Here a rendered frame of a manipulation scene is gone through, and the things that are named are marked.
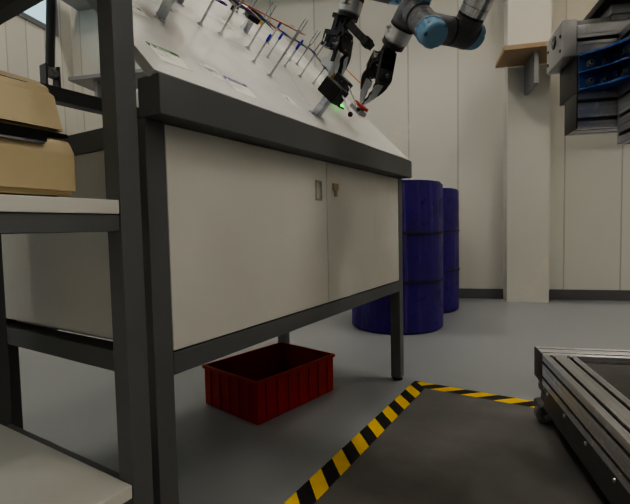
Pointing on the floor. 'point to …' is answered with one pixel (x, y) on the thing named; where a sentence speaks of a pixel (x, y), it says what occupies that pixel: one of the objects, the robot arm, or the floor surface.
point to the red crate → (268, 380)
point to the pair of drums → (422, 262)
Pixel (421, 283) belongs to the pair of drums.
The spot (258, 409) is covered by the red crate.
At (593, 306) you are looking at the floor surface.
